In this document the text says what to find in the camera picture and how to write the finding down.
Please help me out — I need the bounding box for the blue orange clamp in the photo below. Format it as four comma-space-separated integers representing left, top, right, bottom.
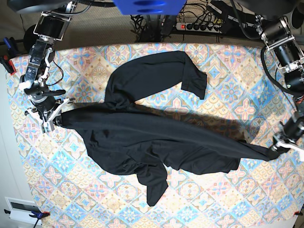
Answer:
4, 209, 50, 228
0, 37, 18, 75

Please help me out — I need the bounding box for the black round stool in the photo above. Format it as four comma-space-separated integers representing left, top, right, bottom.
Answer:
23, 25, 38, 53

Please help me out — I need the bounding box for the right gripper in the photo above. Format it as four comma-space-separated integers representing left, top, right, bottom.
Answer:
31, 96, 59, 116

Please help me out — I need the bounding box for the blue mount plate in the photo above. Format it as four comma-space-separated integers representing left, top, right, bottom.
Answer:
113, 0, 186, 15

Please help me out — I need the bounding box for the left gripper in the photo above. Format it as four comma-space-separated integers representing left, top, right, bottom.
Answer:
282, 114, 304, 143

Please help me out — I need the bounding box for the white power strip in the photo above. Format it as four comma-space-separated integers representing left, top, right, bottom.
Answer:
175, 22, 221, 33

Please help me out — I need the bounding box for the white camera bracket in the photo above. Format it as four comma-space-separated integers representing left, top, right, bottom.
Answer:
25, 96, 76, 133
274, 135, 304, 153

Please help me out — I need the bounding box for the blue orange clamp left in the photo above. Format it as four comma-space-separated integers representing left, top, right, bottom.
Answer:
0, 37, 18, 75

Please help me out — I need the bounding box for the black t-shirt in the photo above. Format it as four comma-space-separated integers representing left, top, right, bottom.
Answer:
54, 51, 278, 206

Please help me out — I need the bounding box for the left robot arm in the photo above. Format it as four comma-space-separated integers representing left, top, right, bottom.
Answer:
239, 0, 304, 142

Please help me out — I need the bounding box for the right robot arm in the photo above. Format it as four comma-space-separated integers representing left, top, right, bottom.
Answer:
19, 1, 77, 120

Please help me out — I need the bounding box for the blue orange clamp bottom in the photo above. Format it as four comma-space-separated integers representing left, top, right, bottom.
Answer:
4, 209, 50, 228

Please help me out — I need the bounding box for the white wall panel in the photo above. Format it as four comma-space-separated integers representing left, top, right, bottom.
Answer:
5, 197, 38, 225

